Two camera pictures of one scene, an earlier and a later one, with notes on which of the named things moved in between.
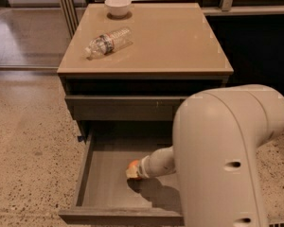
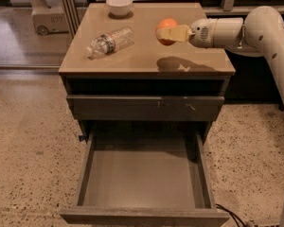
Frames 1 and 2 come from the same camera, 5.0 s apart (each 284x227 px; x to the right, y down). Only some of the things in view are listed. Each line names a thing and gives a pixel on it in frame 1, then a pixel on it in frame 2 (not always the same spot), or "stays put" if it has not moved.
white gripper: (143, 168) -> (201, 32)
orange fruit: (133, 163) -> (163, 24)
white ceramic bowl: (117, 6) stays put
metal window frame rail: (68, 8) stays put
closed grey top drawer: (125, 108) stays put
